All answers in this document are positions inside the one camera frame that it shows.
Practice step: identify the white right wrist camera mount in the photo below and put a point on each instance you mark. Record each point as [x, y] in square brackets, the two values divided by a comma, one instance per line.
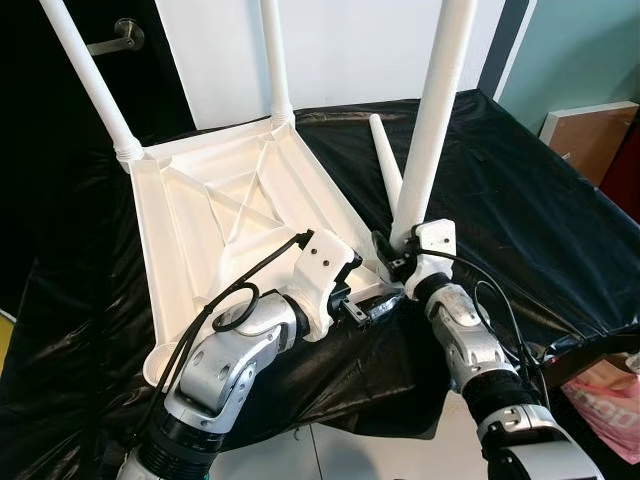
[432, 255]

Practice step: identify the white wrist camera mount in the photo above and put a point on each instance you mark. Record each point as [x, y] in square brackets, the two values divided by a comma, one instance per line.
[322, 275]
[432, 255]

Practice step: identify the yellow plastic item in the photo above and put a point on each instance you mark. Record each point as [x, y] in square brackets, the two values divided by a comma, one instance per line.
[5, 335]

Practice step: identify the white plastic table leg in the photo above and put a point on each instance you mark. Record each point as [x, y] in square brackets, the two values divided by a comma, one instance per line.
[276, 60]
[90, 80]
[385, 160]
[435, 110]

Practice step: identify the white plastic table top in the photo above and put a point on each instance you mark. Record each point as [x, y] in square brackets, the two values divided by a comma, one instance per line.
[230, 210]

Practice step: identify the dark red fabric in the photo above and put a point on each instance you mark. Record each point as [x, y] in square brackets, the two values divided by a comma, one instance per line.
[625, 175]

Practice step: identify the black plastic table cover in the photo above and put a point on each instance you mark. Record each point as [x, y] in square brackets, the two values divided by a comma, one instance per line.
[530, 230]

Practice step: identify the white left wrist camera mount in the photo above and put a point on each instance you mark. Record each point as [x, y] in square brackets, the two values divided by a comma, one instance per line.
[322, 275]

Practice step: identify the brown wooden board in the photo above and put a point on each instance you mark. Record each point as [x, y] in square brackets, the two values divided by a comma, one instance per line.
[590, 140]

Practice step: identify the pink plastic bag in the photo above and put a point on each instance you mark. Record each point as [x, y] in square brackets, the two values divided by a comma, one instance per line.
[610, 410]

